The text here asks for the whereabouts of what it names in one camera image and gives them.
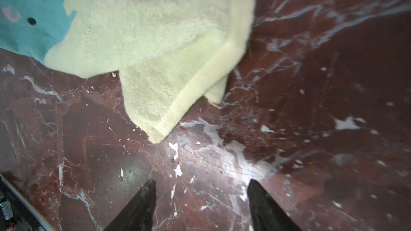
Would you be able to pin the yellow teal whale towel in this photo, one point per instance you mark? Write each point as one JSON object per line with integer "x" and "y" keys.
{"x": 168, "y": 53}

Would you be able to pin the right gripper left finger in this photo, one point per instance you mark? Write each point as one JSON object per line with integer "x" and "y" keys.
{"x": 137, "y": 215}

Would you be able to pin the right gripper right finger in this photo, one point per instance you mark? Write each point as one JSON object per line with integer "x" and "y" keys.
{"x": 266, "y": 214}

